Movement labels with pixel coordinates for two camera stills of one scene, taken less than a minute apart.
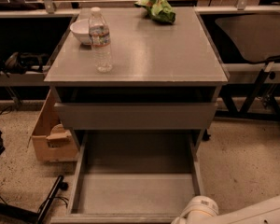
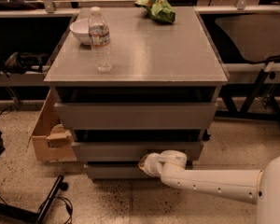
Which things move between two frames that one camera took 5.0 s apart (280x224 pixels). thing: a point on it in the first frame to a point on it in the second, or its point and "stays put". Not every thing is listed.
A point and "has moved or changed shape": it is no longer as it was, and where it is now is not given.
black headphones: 18,63 stays put
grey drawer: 133,176 has moved or changed shape
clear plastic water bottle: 100,38 stays put
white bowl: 80,29 stays put
